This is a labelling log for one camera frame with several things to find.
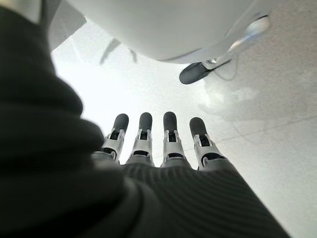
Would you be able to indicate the black robot foot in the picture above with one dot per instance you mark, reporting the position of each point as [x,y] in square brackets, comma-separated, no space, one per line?
[193,74]

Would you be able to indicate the left robot hand dark palm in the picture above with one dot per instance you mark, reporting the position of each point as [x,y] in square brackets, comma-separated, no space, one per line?
[74,186]

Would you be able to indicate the white robot body shell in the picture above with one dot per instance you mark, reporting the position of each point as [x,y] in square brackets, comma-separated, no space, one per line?
[161,27]

